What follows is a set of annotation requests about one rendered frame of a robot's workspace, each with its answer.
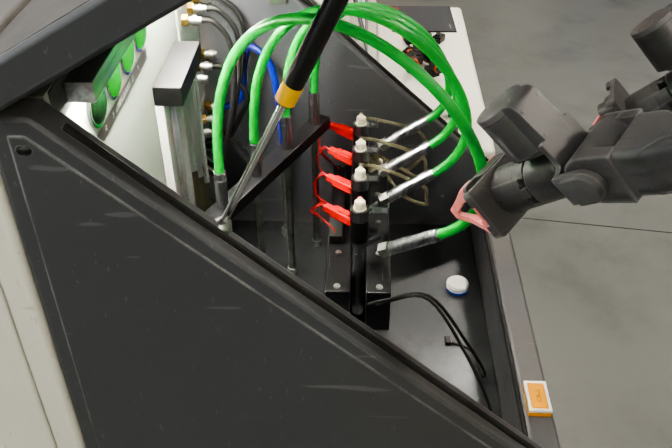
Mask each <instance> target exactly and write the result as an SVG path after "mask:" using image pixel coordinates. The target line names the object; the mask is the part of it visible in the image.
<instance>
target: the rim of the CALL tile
mask: <svg viewBox="0 0 672 448"><path fill-rule="evenodd" d="M527 383H543V384H544V389H545V393H546V397H547V402H548V406H549V409H539V408H532V406H531V401H530V396H529V392H528V387H527ZM523 385H524V390H525V395H526V400H527V405H528V410H529V413H552V412H553V411H552V406H551V402H550V398H549V394H548V389H547V385H546V381H523Z"/></svg>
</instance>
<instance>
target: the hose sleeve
mask: <svg viewBox="0 0 672 448"><path fill-rule="evenodd" d="M438 229H440V228H435V229H430V230H428V231H423V232H421V233H417V234H414V235H410V236H407V237H402V238H399V239H395V240H392V241H389V242H388V244H387V249H388V251H389V252H390V253H391V254H396V253H401V252H405V251H407V250H411V249H414V248H418V247H422V246H425V245H430V244H434V243H436V242H440V241H442V240H443V239H442V240H441V239H439V238H438V236H437V230H438Z"/></svg>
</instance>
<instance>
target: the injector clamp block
mask: <svg viewBox="0 0 672 448"><path fill-rule="evenodd" d="M337 166H338V167H346V179H348V180H350V181H351V176H352V166H343V165H337ZM386 191H388V179H387V177H386V176H385V177H382V176H381V177H380V180H379V182H372V183H370V184H369V201H373V200H375V199H376V198H378V196H379V195H380V194H382V193H384V192H386ZM350 207H351V194H348V193H346V192H345V201H344V209H346V210H347V211H349V212H350ZM376 230H380V231H381V232H382V234H383V238H381V239H379V240H377V241H376V242H375V243H373V244H371V245H369V246H367V247H366V248H365V251H366V260H365V261H364V295H363V308H365V324H366V325H368V326H369V327H370V328H372V329H373V330H389V326H390V309H391V302H389V303H383V304H380V305H378V306H375V304H373V305H370V306H368V305H367V303H369V302H372V301H375V300H381V299H385V298H389V297H391V266H390V256H387V257H382V258H381V256H380V255H379V253H378V252H377V248H378V244H379V243H383V242H386V241H390V236H389V215H385V214H370V215H369V233H372V232H374V231H376ZM352 250H353V247H351V244H350V226H348V225H346V224H344V225H343V243H329V235H328V250H327V265H326V280H325V296H326V297H327V298H329V299H330V300H332V301H333V302H334V303H336V304H337V305H339V306H340V307H342V308H343V309H345V310H346V311H347V312H349V313H350V307H352V275H353V261H352Z"/></svg>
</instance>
